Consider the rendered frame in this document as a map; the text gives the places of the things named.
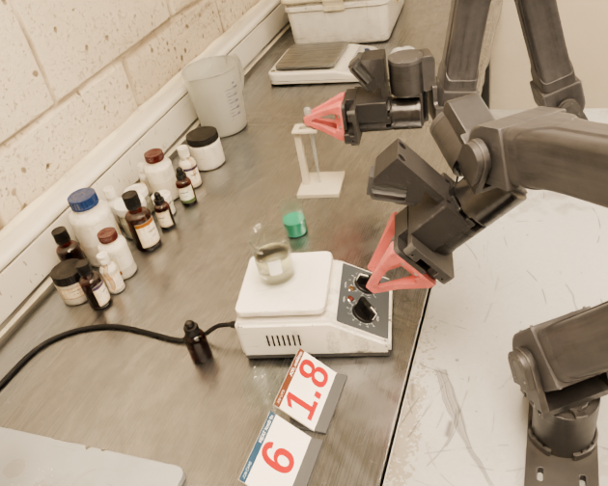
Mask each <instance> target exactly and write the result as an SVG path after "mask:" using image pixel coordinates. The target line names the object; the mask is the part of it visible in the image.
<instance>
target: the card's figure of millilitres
mask: <svg viewBox="0 0 608 486"><path fill-rule="evenodd" d="M331 374H332V371H331V370H329V369H328V368H326V367H325V366H323V365H322V364H320V363H318V362H317V361H315V360H314V359H312V358H311V357H309V356H308V355H307V354H305V353H304V354H303V356H302V359H301V361H300V363H299V365H298V367H297V370H296V371H295V373H294V375H293V378H292V380H291V382H290V385H289V388H288V390H287V392H286V394H285V396H284V399H283V401H282V403H281V405H280V406H282V407H283V408H285V409H286V410H288V411H289V412H291V413H292V414H294V415H295V416H297V417H298V418H300V419H302V420H303V421H305V422H306V423H308V424H309V425H312V422H313V420H314V417H315V415H316V412H317V410H318V406H319V403H320V401H321V399H322V396H323V394H324V391H325V389H326V386H327V384H328V381H329V379H330V376H331Z"/></svg>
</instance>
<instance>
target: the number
mask: <svg viewBox="0 0 608 486"><path fill-rule="evenodd" d="M305 440H306V436H304V435H303V434H301V433H300V432H298V431H297V430H295V429H294V428H292V427H291V426H289V425H288V424H286V423H285V422H283V421H282V420H280V419H279V418H276V417H275V418H274V420H273V422H272V424H271V426H270V428H269V431H268V433H267V435H266V437H265V440H264V442H263V445H262V447H261V450H260V452H259V454H258V456H257V458H256V461H255V463H254V465H253V467H252V470H251V471H250V473H249V475H248V477H247V480H246V481H248V482H249V483H251V484H252V485H254V486H288V483H289V481H290V477H291V474H292V472H293V469H294V467H295V464H296V462H297V459H298V456H299V454H300V451H301V449H302V447H303V445H304V442H305Z"/></svg>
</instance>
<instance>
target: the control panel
mask: <svg viewBox="0 0 608 486"><path fill-rule="evenodd" d="M360 273H364V274H368V275H372V274H373V273H370V272H367V271H365V270H362V269H359V268H356V267H354V266H351V265H348V264H346V263H343V268H342V276H341V285H340V293H339V302H338V309H337V318H336V319H337V321H338V322H341V323H343V324H346V325H348V326H351V327H354V328H356V329H359V330H362V331H365V332H368V333H370V334H373V335H376V336H379V337H382V338H387V339H388V327H389V291H385V292H379V293H373V294H367V293H364V292H362V291H361V290H359V289H358V288H357V286H356V285H355V279H356V278H357V277H358V275H359V274H360ZM350 286H353V287H354V290H350V289H349V287H350ZM348 296H352V297H353V301H350V300H348V298H347V297H348ZM361 296H364V297H365V298H366V299H367V300H368V301H369V302H370V304H371V305H372V306H373V307H374V309H375V310H376V311H377V315H376V317H375V319H374V321H373V322H371V323H364V322H362V321H360V320H358V319H357V318H356V317H355V316H354V314H353V312H352V308H353V306H354V305H355V304H357V302H358V300H359V299H360V297H361Z"/></svg>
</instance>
